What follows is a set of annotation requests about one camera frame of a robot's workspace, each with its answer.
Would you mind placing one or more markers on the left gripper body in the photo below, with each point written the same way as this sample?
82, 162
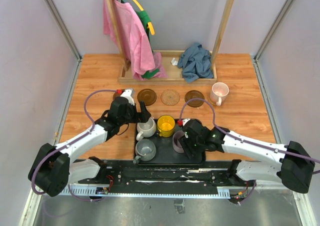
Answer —
132, 116

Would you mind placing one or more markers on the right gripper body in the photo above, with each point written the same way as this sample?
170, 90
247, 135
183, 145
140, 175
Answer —
200, 143

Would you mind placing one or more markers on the white mug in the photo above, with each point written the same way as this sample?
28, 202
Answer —
146, 130

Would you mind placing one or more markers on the purple mug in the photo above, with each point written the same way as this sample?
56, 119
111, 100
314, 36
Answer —
177, 147

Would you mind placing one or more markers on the plain brown wooden coaster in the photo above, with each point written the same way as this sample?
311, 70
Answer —
148, 96

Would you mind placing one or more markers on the yellow mug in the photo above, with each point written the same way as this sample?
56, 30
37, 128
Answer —
166, 126

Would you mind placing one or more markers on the woven rattan coaster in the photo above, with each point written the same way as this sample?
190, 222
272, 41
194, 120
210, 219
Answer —
170, 97
214, 103

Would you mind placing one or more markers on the grey mug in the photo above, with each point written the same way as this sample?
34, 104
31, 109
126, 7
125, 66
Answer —
145, 150

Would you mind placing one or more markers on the pink mug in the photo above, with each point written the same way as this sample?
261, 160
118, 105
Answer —
219, 91

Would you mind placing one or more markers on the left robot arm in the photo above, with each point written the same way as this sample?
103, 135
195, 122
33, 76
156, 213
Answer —
55, 166

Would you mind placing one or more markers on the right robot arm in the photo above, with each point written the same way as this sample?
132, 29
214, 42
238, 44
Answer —
289, 164

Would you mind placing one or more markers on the far left wooden coaster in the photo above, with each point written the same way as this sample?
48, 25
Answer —
116, 94

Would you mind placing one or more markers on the black serving tray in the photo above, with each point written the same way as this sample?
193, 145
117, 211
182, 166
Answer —
165, 154

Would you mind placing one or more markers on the wooden clothes rack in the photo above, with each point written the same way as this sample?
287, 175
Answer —
174, 74

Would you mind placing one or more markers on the pink shirt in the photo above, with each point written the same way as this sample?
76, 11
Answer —
157, 57

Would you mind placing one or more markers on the white clip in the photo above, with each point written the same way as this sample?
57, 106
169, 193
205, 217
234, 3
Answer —
174, 62

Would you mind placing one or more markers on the blue crumpled shirt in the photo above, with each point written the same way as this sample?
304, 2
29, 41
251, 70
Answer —
195, 63

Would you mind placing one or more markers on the green garment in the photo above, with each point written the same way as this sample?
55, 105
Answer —
137, 27

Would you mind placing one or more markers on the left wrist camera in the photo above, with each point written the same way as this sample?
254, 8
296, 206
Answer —
127, 93

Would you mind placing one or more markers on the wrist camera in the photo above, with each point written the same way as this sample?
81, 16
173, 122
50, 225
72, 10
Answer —
182, 122
127, 93

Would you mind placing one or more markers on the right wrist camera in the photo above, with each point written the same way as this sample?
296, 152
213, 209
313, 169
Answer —
182, 122

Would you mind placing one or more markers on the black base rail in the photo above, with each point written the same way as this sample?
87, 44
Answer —
212, 179

